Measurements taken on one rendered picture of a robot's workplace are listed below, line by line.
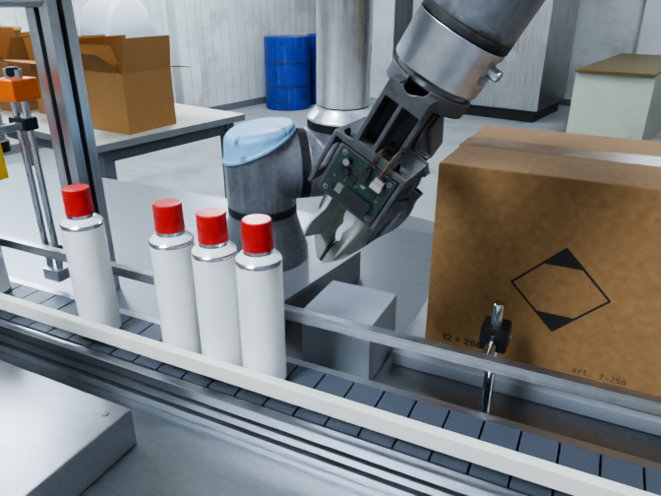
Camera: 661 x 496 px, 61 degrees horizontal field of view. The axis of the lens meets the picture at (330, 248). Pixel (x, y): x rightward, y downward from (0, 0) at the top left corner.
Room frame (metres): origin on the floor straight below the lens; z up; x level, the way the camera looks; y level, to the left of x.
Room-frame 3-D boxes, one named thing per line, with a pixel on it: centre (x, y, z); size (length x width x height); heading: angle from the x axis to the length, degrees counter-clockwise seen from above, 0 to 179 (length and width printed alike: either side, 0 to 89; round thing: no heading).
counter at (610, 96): (6.07, -3.14, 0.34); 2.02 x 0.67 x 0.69; 143
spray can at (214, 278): (0.58, 0.13, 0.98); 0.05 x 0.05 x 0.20
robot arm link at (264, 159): (0.90, 0.11, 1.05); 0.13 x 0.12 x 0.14; 103
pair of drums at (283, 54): (7.62, 0.29, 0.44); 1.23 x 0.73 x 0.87; 141
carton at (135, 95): (2.53, 0.91, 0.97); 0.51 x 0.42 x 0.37; 149
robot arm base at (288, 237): (0.91, 0.12, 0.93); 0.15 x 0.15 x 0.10
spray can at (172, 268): (0.61, 0.19, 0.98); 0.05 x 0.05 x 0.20
